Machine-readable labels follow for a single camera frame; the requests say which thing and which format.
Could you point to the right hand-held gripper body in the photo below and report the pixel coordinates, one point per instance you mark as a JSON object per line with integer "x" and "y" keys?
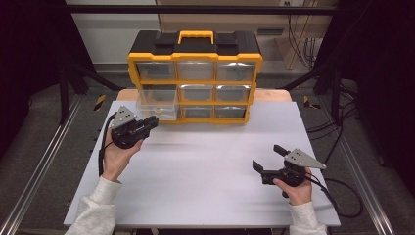
{"x": 293, "y": 176}

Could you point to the clear organizer drawer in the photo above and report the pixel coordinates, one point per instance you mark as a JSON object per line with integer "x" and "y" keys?
{"x": 236, "y": 71}
{"x": 147, "y": 109}

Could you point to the grid of clear plastic drawers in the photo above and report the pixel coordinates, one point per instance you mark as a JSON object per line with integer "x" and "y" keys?
{"x": 195, "y": 70}

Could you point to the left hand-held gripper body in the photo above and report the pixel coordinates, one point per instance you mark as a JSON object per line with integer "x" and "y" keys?
{"x": 127, "y": 133}

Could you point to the person's right hand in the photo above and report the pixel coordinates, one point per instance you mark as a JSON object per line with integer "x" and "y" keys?
{"x": 298, "y": 194}

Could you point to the yellow black hazard tape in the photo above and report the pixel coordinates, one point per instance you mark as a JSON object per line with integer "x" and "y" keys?
{"x": 306, "y": 102}
{"x": 100, "y": 102}

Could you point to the black metal stand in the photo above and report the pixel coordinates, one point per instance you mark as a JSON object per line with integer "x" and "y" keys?
{"x": 64, "y": 94}
{"x": 336, "y": 98}

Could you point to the person's left hand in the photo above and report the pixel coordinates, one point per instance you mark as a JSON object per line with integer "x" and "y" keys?
{"x": 117, "y": 160}

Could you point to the black curtain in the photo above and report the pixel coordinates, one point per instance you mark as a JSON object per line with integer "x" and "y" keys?
{"x": 29, "y": 65}
{"x": 385, "y": 81}

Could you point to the yellow black drawer cabinet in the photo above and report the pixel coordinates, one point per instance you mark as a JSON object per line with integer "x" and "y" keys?
{"x": 195, "y": 56}

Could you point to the aluminium floor rail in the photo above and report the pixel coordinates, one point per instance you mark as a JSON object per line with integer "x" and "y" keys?
{"x": 372, "y": 204}
{"x": 39, "y": 169}

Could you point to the wooden table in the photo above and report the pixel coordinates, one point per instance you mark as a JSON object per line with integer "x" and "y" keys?
{"x": 277, "y": 95}

